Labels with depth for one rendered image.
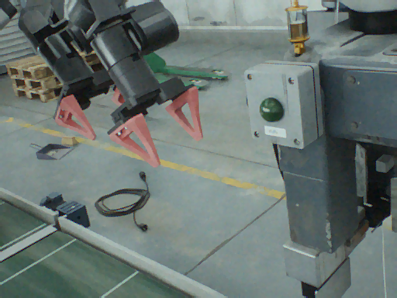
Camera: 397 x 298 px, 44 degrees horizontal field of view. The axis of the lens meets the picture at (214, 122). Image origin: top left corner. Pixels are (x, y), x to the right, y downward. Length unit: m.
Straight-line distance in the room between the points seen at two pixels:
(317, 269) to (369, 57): 0.30
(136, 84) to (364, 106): 0.32
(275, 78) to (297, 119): 0.05
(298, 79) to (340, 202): 0.20
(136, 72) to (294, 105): 0.26
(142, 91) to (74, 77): 0.20
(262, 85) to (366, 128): 0.13
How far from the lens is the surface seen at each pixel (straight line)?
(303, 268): 0.72
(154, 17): 0.76
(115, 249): 2.04
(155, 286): 1.84
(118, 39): 0.73
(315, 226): 0.68
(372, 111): 0.57
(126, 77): 0.71
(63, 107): 0.84
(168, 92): 0.72
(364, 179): 0.83
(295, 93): 0.55
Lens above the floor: 1.47
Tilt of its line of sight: 20 degrees down
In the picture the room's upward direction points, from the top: 9 degrees counter-clockwise
